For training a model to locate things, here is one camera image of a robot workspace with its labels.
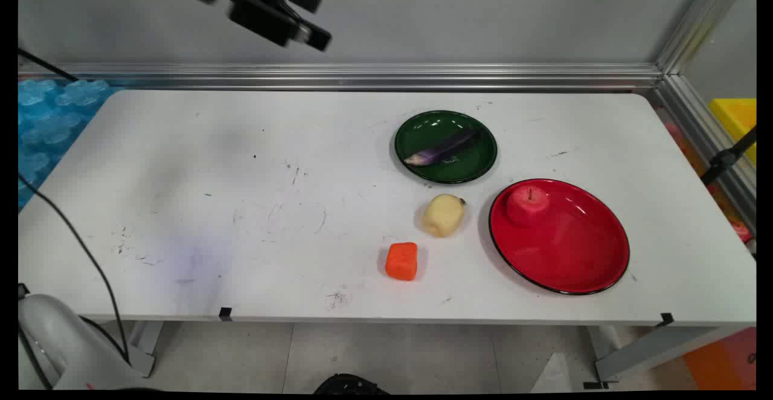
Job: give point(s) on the black clamp stand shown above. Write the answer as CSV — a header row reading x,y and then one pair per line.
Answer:
x,y
724,158

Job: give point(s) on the red toy apple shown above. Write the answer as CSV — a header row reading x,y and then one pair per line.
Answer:
x,y
528,203

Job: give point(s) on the purple toy eggplant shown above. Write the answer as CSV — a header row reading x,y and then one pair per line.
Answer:
x,y
442,147

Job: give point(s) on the orange box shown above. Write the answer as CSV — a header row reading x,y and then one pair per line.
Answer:
x,y
724,361

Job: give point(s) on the dark green round plate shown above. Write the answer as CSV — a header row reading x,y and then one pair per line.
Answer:
x,y
468,161

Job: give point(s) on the orange toy carrot chunk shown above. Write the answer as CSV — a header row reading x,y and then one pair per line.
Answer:
x,y
401,261

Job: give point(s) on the black tape marker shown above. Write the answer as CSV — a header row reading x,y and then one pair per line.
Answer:
x,y
225,313
666,319

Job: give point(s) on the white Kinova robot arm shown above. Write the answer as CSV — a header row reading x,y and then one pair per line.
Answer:
x,y
60,345

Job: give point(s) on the upright aluminium frame post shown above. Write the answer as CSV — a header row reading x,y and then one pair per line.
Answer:
x,y
694,19

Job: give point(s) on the black round floor object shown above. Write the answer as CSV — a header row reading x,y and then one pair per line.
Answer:
x,y
350,385

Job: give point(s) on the blue bubble foam sheet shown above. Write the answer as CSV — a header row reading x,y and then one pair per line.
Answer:
x,y
51,122

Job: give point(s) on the grey table leg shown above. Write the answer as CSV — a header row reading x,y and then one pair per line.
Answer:
x,y
652,348
144,345

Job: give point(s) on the pale yellow toy potato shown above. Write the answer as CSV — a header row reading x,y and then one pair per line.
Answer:
x,y
444,214

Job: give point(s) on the side aluminium frame rail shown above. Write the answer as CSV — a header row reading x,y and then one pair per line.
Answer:
x,y
706,140

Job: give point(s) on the horizontal aluminium frame rail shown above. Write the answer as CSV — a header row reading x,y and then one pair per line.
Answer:
x,y
362,77

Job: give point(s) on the red round plate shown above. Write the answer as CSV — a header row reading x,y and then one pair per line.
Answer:
x,y
574,249

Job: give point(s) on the yellow plastic bin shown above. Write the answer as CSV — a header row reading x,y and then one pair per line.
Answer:
x,y
738,119

